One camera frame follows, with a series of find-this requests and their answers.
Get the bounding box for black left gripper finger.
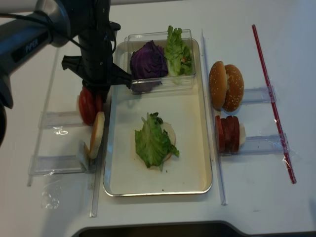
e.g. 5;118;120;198
111;64;132;89

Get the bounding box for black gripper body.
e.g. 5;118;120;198
79;0;121;94

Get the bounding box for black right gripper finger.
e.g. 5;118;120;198
61;55;84;79

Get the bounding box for tomato slice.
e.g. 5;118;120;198
95;93;103;113

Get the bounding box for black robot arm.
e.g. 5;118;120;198
0;0;132;137

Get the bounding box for tomato slices stack left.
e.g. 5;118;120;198
78;87;97;125

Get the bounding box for green lettuce in container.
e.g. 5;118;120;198
163;25;193;85

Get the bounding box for lettuce leaf on bun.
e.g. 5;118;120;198
134;112;180;169

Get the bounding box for red meat patty slices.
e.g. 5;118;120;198
215;116;242;153

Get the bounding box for purple cabbage chunk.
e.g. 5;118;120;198
130;40;168;79

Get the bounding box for clear plastic container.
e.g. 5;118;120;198
124;29;196;94

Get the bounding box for bun half left rack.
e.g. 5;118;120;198
89;112;105;159

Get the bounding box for clear holder upper left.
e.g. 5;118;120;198
43;111;86;129

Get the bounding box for clear holder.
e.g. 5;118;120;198
220;133;290;156
43;111;86;129
28;156;96;176
241;86;276;105

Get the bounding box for bottom bun on tray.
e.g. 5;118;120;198
160;122;178;164

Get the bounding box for metal baking tray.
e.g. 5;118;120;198
103;41;212;197

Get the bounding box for sesame bun left half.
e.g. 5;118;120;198
209;61;227;110

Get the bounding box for sesame bun half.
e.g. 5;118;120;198
209;61;227;110
223;64;244;112

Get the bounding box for clear holder lower left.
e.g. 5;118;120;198
28;156;96;176

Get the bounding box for sesame bun right half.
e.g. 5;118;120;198
223;64;244;112

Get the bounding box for white onion slice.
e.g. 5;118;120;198
239;123;246;147

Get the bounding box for clear holder upper right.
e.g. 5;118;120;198
241;86;276;105

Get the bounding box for clear holder lower right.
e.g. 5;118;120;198
220;133;290;156

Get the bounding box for black monitor edge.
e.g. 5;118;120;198
73;222;248;237

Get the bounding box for red plastic rod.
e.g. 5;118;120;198
252;24;297;184

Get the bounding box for clear rail left of tray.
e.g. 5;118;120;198
89;98;111;218

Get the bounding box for clear rail of tray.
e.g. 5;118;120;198
89;98;111;218
200;30;227;206

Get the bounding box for clear rail far left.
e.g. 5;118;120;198
27;49;60;187

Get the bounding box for clear rail right of tray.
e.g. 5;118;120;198
200;30;227;206

